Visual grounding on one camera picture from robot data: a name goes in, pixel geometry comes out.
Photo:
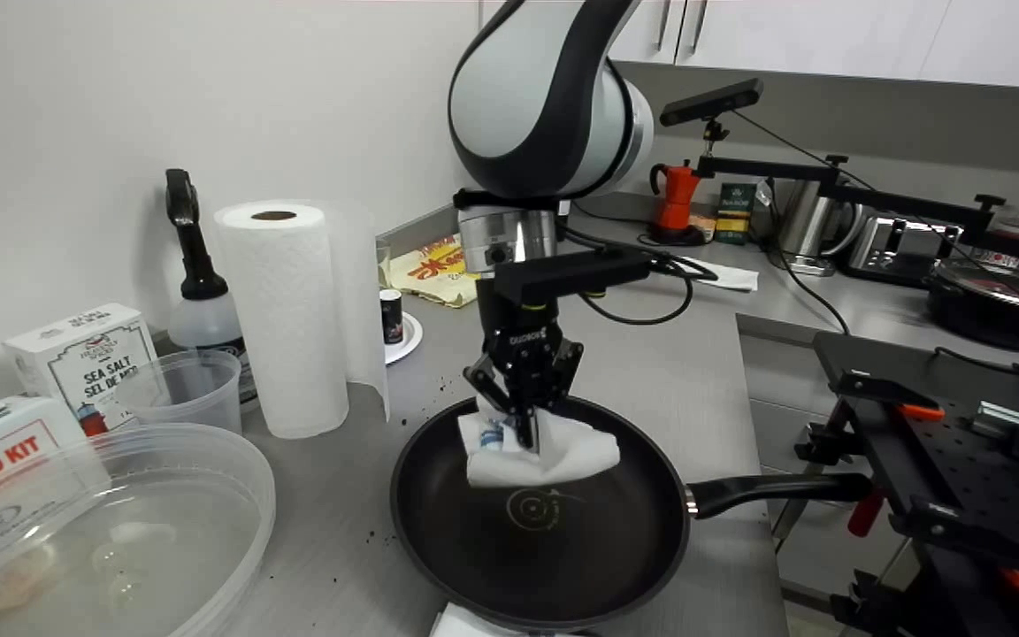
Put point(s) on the white towel with blue stripes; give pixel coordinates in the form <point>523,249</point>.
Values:
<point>565,450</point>

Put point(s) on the red moka pot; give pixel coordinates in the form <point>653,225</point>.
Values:
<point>674,196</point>

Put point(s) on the silver kettle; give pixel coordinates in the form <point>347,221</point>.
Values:
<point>819,225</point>

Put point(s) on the white sea salt box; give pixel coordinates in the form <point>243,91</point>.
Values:
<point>82,362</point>

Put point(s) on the dark spice jar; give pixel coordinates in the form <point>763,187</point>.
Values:
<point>392,306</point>

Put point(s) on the silver toaster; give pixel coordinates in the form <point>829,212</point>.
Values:
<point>900,249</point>

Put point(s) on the crumpled white blue cloth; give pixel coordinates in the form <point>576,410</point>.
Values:
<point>453,620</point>

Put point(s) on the spray bottle with black trigger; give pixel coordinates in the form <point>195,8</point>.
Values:
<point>204,312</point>

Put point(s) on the first aid kit box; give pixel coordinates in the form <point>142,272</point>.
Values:
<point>49,463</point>

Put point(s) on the white round plate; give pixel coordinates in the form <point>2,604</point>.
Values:
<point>407,344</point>

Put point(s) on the large clear plastic bowl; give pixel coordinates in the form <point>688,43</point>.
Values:
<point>147,532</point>

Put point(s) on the yellow printed cloth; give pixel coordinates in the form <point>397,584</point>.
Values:
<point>432,270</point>

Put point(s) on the white paper towel roll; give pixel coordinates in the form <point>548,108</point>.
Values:
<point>288,306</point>

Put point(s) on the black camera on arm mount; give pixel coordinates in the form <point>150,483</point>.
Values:
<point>714,104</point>

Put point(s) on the black frying pan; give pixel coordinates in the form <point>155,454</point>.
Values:
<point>566,552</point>

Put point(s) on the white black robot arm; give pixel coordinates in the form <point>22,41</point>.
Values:
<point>538,113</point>

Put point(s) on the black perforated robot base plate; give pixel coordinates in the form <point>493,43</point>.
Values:
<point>942,447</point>

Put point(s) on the white upper cabinet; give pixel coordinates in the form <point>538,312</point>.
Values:
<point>870,41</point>

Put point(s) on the folded white cloth on counter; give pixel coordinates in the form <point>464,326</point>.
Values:
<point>721,277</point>

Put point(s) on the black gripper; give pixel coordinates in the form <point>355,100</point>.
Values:
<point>525,357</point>

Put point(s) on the small clear plastic container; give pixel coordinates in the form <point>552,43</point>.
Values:
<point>201,387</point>

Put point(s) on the black round pan at right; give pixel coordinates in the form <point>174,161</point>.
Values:
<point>976,303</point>

